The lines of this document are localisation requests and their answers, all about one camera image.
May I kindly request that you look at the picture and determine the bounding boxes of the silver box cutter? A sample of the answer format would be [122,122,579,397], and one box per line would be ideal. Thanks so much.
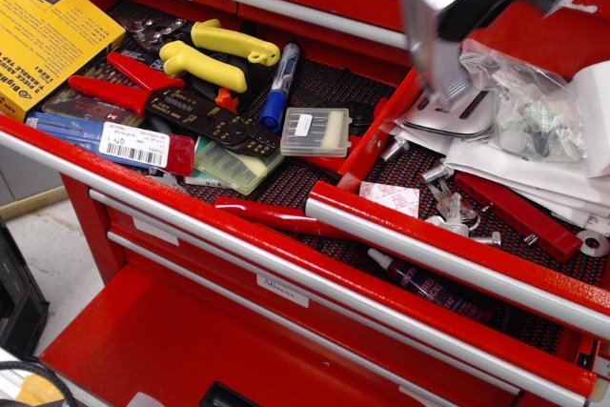
[401,0,471,111]

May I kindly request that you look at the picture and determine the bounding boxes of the yellow tap wrench box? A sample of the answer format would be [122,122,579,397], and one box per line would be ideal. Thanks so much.
[1,0,125,121]

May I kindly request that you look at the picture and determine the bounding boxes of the silver metal plate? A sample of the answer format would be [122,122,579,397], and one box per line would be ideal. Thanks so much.
[399,89,496,138]

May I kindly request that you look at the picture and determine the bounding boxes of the white paper roll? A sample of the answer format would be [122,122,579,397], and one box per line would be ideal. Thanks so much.
[569,61,609,178]

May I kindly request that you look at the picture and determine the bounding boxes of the clear plastic bag of parts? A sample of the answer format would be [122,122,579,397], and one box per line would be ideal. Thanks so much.
[459,39,588,162]

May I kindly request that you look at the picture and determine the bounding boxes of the white paper stack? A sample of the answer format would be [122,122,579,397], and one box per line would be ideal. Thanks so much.
[391,119,609,235]

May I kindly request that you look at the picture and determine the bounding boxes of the white adhesive strip pack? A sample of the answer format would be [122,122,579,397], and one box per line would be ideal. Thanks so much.
[358,181,420,218]

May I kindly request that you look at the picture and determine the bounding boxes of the bunch of keys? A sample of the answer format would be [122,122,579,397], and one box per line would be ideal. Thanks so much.
[426,179,480,236]

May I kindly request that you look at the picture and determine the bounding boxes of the clear drill bit case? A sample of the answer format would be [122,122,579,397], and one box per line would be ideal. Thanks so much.
[280,107,352,157]

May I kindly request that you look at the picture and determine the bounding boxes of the red plastic bar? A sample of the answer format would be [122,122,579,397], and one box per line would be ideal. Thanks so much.
[454,173,582,262]

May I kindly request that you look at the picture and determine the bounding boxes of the blue marker pen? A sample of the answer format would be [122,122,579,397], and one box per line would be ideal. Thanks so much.
[259,42,300,133]

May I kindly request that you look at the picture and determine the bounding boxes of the silver small bolt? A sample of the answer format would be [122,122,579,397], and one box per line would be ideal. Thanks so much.
[472,232,501,249]

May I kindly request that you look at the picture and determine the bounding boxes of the silver washer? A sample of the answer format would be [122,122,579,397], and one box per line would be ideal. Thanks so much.
[577,230,609,258]

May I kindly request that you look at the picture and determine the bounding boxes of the red threadlocker bottle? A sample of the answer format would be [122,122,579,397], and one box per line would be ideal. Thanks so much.
[367,248,493,324]

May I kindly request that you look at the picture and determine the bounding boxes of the red tool chest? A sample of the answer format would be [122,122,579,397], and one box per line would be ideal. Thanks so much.
[1,0,609,406]

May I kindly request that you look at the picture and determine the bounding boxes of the green drill bit case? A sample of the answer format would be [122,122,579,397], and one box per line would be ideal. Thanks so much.
[184,136,284,195]

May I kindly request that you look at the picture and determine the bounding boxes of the blue drill bit package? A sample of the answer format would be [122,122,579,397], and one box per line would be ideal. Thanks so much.
[26,112,195,175]

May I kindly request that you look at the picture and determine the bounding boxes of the red saw blade package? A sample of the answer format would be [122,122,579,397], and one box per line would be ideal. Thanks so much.
[39,62,142,127]

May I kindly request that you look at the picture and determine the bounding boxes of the black plastic crate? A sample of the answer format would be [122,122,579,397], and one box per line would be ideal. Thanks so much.
[1,220,50,358]

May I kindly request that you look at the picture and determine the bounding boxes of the yellow handled pliers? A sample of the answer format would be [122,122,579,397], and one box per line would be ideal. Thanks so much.
[114,15,281,93]

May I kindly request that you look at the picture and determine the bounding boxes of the red handled pliers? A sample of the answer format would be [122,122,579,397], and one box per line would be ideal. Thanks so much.
[213,196,349,239]

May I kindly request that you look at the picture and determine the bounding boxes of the red handled wire crimper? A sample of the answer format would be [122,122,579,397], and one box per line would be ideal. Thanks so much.
[68,52,280,157]

